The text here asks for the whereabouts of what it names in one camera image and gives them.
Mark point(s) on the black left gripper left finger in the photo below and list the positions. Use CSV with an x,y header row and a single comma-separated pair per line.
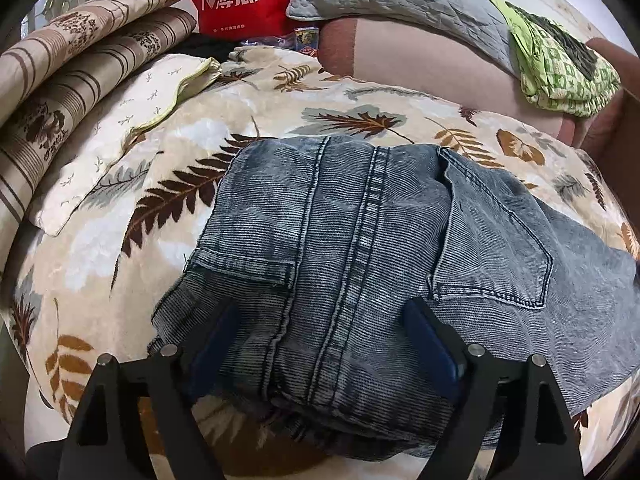
x,y
106,439

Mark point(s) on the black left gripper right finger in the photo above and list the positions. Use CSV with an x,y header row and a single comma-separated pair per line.
x,y
536,437

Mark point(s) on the grey-blue denim pants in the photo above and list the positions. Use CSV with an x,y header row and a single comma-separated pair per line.
x,y
320,242

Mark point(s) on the cream leaf-print fleece blanket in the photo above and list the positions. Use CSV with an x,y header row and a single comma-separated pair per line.
x,y
93,287

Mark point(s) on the white pillow with green trim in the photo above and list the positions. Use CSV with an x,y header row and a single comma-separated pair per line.
x,y
108,132

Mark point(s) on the green patterned folded cloth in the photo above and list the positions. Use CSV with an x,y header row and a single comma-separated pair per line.
x,y
557,71

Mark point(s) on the brown striped floral quilt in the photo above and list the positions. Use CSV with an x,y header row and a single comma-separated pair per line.
x,y
54,77

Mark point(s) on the pink and brown bedsheet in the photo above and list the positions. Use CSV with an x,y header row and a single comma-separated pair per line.
x,y
406,56

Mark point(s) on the small colourful packet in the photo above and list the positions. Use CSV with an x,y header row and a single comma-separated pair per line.
x,y
306,40

